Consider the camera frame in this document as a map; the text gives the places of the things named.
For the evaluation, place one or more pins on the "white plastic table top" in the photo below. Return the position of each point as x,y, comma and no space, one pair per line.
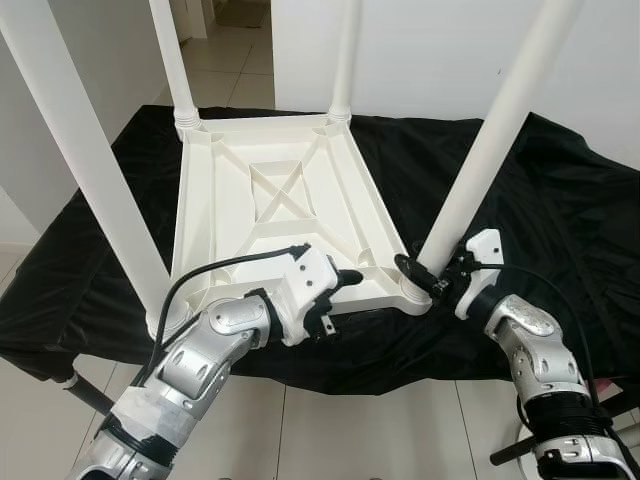
220,210

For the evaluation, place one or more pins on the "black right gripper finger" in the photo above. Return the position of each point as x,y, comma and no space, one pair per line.
413,270

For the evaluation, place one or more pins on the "white door frame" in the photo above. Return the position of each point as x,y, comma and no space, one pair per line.
192,15

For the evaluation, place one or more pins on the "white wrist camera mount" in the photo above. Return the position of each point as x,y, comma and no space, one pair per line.
487,245
305,280

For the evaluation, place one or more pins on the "black table cloth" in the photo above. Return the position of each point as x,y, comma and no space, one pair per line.
570,220

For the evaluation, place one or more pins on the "white plastic table leg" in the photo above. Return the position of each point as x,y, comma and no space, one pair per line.
345,60
490,140
90,150
172,60

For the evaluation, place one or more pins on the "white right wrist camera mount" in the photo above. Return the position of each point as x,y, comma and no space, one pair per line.
487,245

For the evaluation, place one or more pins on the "pink cushion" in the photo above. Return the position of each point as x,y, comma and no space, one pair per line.
603,384

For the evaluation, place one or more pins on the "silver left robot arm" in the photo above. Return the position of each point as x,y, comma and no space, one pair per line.
190,370

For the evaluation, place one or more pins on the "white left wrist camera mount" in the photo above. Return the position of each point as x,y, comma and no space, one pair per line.
305,280

